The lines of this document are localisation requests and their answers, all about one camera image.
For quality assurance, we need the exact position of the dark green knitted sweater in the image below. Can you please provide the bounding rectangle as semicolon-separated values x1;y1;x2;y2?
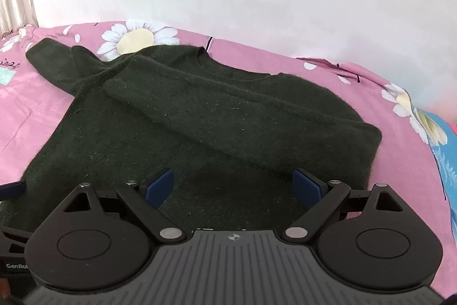
1;39;382;232

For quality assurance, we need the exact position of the pink floral bed sheet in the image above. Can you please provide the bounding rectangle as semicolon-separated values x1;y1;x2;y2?
1;22;456;296

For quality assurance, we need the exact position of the blue and red pillow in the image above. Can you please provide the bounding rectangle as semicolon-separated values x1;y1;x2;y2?
415;108;456;195

